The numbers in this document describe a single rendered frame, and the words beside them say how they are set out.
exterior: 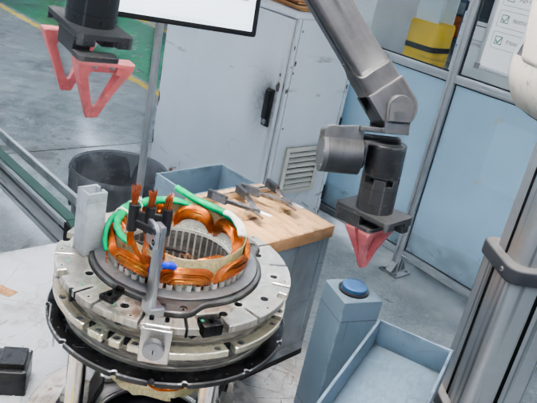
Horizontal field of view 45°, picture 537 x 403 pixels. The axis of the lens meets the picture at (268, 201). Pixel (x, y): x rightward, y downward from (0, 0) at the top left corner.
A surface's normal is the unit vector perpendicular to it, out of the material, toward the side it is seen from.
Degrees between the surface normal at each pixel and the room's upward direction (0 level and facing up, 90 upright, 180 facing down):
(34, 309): 0
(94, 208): 90
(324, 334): 90
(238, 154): 90
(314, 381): 90
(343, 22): 75
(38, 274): 0
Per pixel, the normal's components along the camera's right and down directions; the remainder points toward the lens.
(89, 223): 0.67, 0.41
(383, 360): 0.19, -0.90
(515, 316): 0.08, 0.40
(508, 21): -0.74, 0.13
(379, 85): 0.08, 0.15
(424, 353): -0.46, 0.26
